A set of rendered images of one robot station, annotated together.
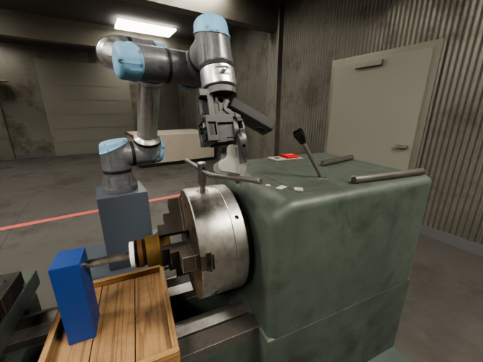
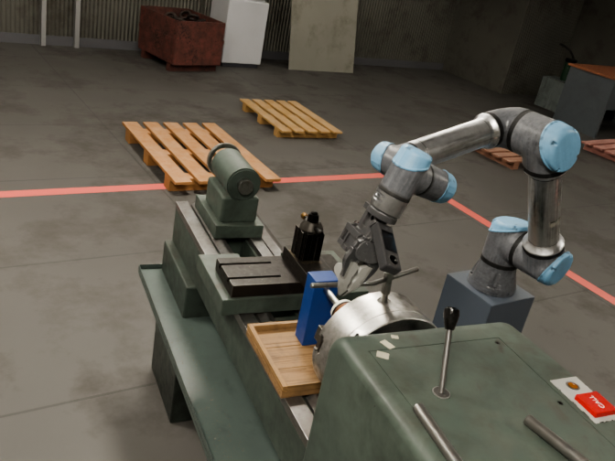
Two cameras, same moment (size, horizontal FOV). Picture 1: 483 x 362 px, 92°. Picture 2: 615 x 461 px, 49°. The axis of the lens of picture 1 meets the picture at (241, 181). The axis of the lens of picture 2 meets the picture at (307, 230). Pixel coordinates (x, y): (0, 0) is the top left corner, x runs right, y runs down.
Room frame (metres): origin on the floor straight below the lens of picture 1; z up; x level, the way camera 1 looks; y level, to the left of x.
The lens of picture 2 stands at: (0.29, -1.31, 2.04)
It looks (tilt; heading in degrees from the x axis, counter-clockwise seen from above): 25 degrees down; 86
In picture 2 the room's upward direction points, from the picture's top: 11 degrees clockwise
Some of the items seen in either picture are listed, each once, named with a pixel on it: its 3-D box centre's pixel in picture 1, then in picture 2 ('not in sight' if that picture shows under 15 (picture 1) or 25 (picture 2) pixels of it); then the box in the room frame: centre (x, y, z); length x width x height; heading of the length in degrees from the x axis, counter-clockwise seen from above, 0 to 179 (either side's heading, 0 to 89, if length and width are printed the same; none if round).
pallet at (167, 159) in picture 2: not in sight; (197, 155); (-0.37, 4.13, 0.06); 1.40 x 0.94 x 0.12; 123
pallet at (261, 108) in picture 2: not in sight; (288, 119); (0.36, 5.81, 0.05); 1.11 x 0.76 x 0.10; 121
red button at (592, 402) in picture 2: (289, 156); (595, 405); (1.01, -0.21, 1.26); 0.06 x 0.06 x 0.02; 24
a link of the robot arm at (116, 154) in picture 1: (116, 154); (508, 239); (1.03, 0.56, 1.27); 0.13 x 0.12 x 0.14; 126
